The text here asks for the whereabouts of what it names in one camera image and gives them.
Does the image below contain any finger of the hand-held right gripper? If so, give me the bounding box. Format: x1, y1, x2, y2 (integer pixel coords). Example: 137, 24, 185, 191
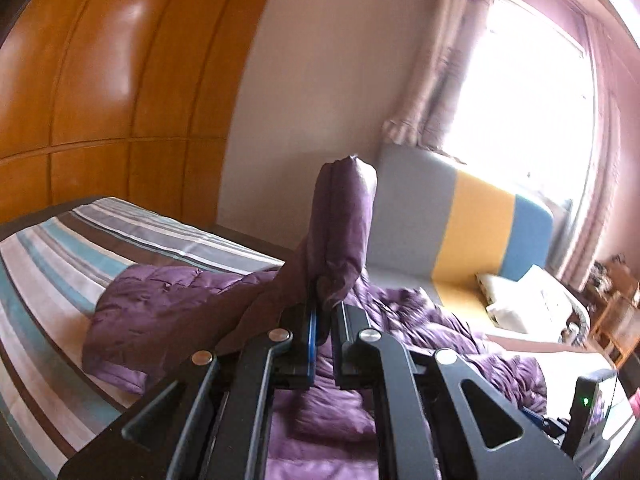
520, 406, 569, 443

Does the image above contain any grey yellow blue sofa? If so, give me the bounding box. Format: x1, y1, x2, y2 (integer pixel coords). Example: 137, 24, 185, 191
367, 142, 591, 346

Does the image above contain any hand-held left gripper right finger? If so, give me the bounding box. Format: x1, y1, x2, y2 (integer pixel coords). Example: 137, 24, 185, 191
331, 304, 584, 480

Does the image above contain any purple down jacket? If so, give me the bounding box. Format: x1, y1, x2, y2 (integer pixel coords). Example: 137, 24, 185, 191
82, 156, 548, 480

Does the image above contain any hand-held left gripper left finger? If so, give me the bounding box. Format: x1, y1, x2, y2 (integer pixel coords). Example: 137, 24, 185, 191
59, 305, 331, 480

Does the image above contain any wooden wardrobe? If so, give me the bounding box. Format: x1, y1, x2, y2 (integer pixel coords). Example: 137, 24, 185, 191
0, 0, 286, 228

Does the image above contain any cluttered wooden desk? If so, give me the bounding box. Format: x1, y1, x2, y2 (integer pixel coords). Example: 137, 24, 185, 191
589, 254, 633, 288

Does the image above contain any wooden chair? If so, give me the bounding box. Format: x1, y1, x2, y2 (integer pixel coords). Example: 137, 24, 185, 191
589, 272, 640, 367

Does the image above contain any window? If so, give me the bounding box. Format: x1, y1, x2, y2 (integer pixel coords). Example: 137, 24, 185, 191
440, 0, 601, 201

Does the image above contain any white printed pillow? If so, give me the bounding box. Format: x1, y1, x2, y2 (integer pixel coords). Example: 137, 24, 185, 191
475, 264, 576, 333

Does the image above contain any beige patterned curtain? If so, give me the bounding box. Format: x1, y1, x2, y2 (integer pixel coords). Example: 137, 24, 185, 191
547, 10, 628, 288
382, 0, 498, 156

